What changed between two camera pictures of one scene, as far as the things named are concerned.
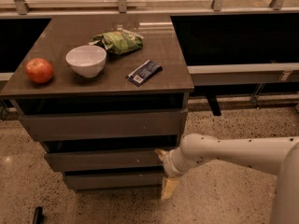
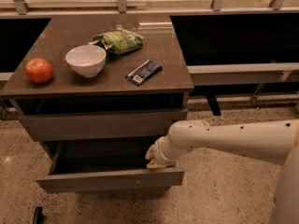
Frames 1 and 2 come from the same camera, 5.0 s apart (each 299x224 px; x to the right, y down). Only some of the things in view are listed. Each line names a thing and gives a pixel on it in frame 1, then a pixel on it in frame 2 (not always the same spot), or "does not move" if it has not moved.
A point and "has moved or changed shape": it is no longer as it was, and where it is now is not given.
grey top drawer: x=104 y=124 does not move
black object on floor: x=38 y=216 does not move
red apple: x=40 y=70 does not move
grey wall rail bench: x=214 y=76 does not move
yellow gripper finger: x=161 y=154 -> x=151 y=152
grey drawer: x=104 y=161 has moved or changed shape
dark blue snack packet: x=145 y=72 does not move
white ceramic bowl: x=88 y=60 does not move
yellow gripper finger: x=167 y=188 -> x=154 y=163
